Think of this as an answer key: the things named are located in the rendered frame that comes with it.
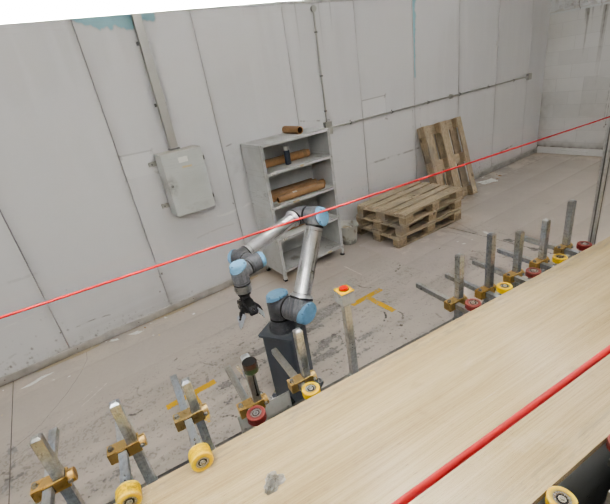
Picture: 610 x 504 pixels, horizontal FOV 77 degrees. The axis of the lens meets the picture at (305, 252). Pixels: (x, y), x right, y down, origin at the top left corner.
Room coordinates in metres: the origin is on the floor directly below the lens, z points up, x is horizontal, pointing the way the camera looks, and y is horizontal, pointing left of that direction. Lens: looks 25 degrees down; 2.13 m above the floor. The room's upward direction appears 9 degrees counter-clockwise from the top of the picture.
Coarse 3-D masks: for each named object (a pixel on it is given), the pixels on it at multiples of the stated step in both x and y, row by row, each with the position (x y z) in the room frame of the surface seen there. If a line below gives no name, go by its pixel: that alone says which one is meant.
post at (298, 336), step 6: (294, 330) 1.40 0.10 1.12; (300, 330) 1.40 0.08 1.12; (294, 336) 1.40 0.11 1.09; (300, 336) 1.39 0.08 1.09; (300, 342) 1.39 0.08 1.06; (300, 348) 1.39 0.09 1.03; (300, 354) 1.38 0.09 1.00; (306, 354) 1.40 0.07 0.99; (300, 360) 1.39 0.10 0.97; (306, 360) 1.39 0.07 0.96; (300, 366) 1.40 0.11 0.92; (306, 366) 1.39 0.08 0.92; (306, 372) 1.39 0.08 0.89
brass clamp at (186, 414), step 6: (204, 408) 1.20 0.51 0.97; (174, 414) 1.18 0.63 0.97; (180, 414) 1.18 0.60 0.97; (186, 414) 1.17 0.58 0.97; (192, 414) 1.17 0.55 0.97; (198, 414) 1.18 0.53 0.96; (204, 414) 1.18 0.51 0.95; (174, 420) 1.15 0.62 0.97; (180, 420) 1.15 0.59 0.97; (198, 420) 1.17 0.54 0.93; (180, 426) 1.14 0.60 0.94
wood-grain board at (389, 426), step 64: (576, 256) 1.98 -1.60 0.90; (512, 320) 1.50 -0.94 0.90; (576, 320) 1.43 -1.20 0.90; (384, 384) 1.23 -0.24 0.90; (448, 384) 1.17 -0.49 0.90; (512, 384) 1.12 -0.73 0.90; (576, 384) 1.07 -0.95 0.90; (256, 448) 1.02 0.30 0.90; (320, 448) 0.98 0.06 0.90; (384, 448) 0.93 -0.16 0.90; (448, 448) 0.89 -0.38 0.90; (512, 448) 0.86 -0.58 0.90; (576, 448) 0.82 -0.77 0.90
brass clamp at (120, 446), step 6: (138, 438) 1.09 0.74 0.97; (144, 438) 1.10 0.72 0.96; (114, 444) 1.08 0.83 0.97; (120, 444) 1.08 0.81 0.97; (126, 444) 1.07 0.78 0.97; (132, 444) 1.07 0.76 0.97; (138, 444) 1.08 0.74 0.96; (144, 444) 1.08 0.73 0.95; (114, 450) 1.05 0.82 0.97; (120, 450) 1.05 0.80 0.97; (132, 450) 1.07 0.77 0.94; (138, 450) 1.07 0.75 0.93; (108, 456) 1.03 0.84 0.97; (114, 456) 1.04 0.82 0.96; (114, 462) 1.04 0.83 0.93
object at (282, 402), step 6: (282, 396) 1.37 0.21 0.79; (288, 396) 1.38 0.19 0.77; (270, 402) 1.35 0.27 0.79; (276, 402) 1.36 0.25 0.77; (282, 402) 1.37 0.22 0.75; (288, 402) 1.38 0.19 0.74; (270, 408) 1.34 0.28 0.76; (276, 408) 1.35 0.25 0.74; (282, 408) 1.37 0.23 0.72; (270, 414) 1.34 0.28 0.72; (276, 414) 1.35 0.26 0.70; (240, 420) 1.28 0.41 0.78; (246, 420) 1.29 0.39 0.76; (240, 426) 1.28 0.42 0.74; (246, 426) 1.29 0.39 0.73; (252, 426) 1.30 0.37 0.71
